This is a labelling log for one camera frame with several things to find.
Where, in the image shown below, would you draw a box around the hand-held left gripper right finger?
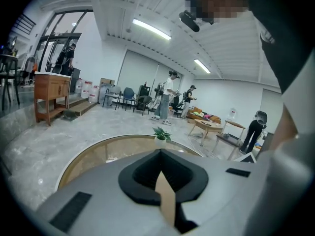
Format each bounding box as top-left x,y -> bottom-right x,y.
159,148 -> 209,234

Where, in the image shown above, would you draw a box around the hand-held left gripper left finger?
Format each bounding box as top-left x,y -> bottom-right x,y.
118,148 -> 162,206

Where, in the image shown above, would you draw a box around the brown paper container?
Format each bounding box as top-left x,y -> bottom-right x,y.
155,170 -> 177,227

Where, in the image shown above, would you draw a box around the person's left forearm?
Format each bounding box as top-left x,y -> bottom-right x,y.
269,103 -> 300,154

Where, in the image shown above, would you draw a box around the round glass table wooden rim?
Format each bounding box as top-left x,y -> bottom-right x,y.
57,134 -> 205,190

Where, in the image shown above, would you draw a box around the small potted plant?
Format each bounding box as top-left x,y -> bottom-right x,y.
152,126 -> 172,148

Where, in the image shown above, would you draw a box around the wooden coffee table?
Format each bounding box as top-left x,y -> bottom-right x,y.
188,118 -> 224,147

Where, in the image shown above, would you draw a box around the brown sofa with colourful items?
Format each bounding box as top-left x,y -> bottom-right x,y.
186,107 -> 222,125

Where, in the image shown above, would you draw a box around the wooden side table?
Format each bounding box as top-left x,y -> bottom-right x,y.
212,119 -> 247,161

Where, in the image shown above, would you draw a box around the dark wicker chair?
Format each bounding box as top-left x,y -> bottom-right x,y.
133,95 -> 154,117

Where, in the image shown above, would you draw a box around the clear water jug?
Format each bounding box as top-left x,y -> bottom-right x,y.
88,84 -> 100,104
74,78 -> 85,94
80,80 -> 93,99
227,107 -> 239,121

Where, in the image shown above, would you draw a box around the blue chair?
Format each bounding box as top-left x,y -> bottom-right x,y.
118,87 -> 137,111

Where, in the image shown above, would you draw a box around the black cabinet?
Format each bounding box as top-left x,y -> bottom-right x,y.
137,84 -> 151,98

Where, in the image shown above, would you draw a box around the grey chair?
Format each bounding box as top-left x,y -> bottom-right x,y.
101,86 -> 123,109

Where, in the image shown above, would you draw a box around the wooden steps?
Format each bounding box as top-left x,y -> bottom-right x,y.
54,95 -> 98,118

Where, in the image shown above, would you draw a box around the cardboard box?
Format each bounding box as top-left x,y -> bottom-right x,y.
99,77 -> 116,89

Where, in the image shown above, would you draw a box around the long ceiling light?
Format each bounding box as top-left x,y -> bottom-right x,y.
132,18 -> 172,41
193,59 -> 212,74

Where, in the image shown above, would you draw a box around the wooden cabinet with white top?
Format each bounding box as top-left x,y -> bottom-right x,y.
33,71 -> 72,127

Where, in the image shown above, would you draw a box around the dark tall chair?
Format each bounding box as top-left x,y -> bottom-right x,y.
0,54 -> 21,111

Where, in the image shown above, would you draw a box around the black framed glass door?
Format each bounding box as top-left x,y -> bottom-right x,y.
36,8 -> 95,74

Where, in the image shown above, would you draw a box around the person's black and white shirt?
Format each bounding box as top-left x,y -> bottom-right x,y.
242,0 -> 315,113

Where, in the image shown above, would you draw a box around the person's head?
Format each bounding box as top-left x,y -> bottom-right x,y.
190,0 -> 250,23

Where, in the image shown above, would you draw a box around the person's head-mounted camera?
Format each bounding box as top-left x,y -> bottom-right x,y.
178,0 -> 215,33

